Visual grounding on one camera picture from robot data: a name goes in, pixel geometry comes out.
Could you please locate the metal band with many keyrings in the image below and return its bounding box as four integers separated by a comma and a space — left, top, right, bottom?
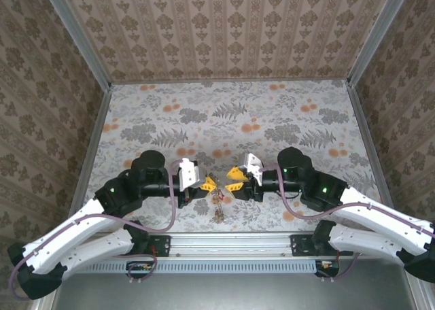
207, 182, 228, 223

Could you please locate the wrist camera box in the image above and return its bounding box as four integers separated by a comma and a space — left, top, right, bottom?
177, 157, 207, 192
237, 152, 264, 182

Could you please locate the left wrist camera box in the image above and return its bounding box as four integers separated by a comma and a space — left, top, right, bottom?
177, 157, 207, 192

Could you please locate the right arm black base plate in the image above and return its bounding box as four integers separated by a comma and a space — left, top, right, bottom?
290, 234, 317, 256

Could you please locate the grey metal shelf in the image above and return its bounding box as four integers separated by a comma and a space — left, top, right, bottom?
33, 272, 419, 310

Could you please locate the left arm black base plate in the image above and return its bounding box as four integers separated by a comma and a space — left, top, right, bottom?
147, 235, 171, 256

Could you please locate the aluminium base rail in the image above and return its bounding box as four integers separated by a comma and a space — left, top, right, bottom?
149, 233, 317, 257

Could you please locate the floral printed tablecloth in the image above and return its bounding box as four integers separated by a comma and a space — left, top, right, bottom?
84, 80, 392, 233

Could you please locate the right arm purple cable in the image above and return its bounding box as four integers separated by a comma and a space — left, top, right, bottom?
260, 162, 435, 284

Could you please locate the slotted grey cable duct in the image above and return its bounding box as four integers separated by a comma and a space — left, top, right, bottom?
81, 259, 317, 274

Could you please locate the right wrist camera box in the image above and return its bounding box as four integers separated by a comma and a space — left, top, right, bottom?
237, 152, 264, 182

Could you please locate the aluminium table side rail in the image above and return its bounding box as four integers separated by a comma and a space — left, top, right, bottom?
346, 82, 402, 231
69, 85, 113, 235

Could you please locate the aluminium frame post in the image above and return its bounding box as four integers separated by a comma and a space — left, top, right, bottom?
347, 0, 416, 86
39, 0, 113, 90

